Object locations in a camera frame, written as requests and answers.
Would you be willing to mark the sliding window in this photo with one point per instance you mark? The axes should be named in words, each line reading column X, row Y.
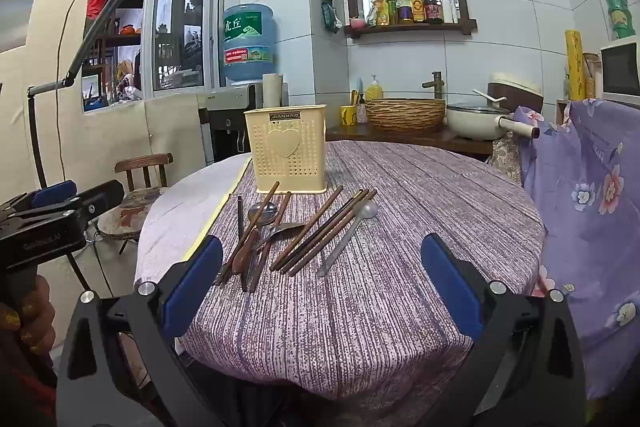
column 149, row 32

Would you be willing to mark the wooden chair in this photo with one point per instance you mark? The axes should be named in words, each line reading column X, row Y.
column 142, row 163

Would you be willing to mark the woven wicker basin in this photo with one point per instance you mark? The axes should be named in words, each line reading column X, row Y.
column 405, row 114

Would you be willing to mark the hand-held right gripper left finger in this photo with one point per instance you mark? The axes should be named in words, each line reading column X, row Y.
column 195, row 287

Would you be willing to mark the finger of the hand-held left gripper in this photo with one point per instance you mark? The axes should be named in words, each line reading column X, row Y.
column 55, row 194
column 102, row 202

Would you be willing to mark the brown and cream rice cooker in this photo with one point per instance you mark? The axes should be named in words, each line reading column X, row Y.
column 520, row 89

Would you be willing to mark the person's left hand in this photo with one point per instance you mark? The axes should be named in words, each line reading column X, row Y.
column 30, row 317

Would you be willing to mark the white ladle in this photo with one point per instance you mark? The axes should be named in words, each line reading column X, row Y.
column 487, row 97

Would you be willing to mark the green bottle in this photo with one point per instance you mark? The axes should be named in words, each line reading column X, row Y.
column 391, row 9

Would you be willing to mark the water dispenser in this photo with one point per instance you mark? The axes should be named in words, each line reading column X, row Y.
column 225, row 122

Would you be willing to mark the yellow roll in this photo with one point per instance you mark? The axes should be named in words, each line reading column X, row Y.
column 575, row 67

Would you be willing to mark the cream frying pan with lid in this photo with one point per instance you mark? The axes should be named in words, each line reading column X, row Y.
column 472, row 124

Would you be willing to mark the yellow soap bottle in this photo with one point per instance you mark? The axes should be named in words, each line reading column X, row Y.
column 373, row 91

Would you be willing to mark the printed round seat cushion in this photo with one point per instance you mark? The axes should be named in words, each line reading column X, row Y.
column 132, row 207

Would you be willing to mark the pink bowl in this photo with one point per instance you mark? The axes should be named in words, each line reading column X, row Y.
column 357, row 23

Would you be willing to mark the white paper towel roll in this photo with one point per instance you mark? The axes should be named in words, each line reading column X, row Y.
column 271, row 89

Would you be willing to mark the cream plastic utensil holder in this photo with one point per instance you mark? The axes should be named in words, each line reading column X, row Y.
column 285, row 167

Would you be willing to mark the shiny metal spoon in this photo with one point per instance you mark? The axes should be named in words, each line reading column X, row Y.
column 289, row 229

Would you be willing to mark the dark soy sauce bottle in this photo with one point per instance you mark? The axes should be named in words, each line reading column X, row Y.
column 432, row 4

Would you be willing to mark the black chopstick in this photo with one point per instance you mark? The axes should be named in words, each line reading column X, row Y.
column 335, row 227
column 240, row 217

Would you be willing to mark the yellow mug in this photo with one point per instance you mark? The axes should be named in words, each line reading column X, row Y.
column 348, row 116

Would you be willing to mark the bronze faucet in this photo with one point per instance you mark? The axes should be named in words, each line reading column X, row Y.
column 436, row 84

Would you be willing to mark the white microwave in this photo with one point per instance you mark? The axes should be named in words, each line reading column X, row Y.
column 620, row 72

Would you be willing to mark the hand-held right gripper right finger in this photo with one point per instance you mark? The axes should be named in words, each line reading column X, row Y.
column 450, row 287

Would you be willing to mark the green hanging packet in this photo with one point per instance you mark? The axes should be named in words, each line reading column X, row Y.
column 328, row 16

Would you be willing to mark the brown wooden chopstick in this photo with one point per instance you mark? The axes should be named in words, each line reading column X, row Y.
column 340, row 229
column 332, row 223
column 267, row 199
column 282, row 212
column 315, row 219

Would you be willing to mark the beige cloth screen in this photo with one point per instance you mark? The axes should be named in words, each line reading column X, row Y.
column 170, row 127

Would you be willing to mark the purple floral cloth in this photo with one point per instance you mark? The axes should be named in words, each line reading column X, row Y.
column 585, row 207

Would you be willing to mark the yellow snack packet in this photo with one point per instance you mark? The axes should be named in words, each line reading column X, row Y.
column 379, row 13

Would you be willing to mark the blue water jug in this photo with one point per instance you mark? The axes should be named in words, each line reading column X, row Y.
column 248, row 37

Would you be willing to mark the amber sauce bottle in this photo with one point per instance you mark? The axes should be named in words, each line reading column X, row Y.
column 417, row 6

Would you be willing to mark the brown sauce bottle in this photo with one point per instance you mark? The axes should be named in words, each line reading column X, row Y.
column 404, row 7

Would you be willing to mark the wooden counter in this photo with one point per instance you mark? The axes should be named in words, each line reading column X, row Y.
column 400, row 137

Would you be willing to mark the patterned beige cloth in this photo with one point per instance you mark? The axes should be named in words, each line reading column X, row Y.
column 502, row 154

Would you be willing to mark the matte grey spoon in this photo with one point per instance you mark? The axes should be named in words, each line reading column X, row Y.
column 368, row 209

